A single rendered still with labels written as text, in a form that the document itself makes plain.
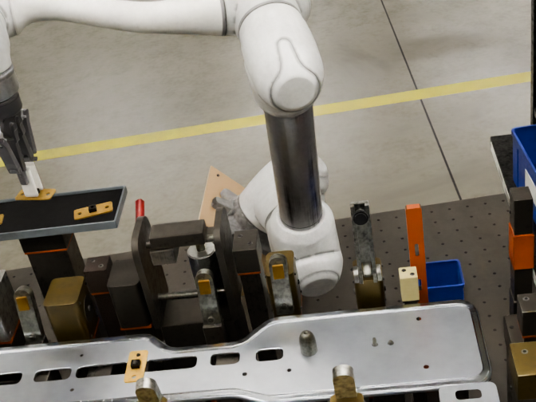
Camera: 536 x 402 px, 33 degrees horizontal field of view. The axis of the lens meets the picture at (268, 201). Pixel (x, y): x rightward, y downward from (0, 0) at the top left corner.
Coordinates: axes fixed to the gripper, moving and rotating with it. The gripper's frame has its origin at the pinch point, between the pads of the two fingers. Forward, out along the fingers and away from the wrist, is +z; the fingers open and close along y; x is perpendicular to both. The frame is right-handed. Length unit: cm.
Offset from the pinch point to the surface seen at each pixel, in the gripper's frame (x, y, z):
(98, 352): 18.3, 24.6, 25.8
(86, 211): 9.9, -1.3, 9.5
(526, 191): 101, -3, 6
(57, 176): -116, -190, 126
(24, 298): 2.5, 19.5, 16.3
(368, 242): 72, 4, 13
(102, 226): 15.2, 3.1, 10.1
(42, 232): 2.3, 5.5, 10.0
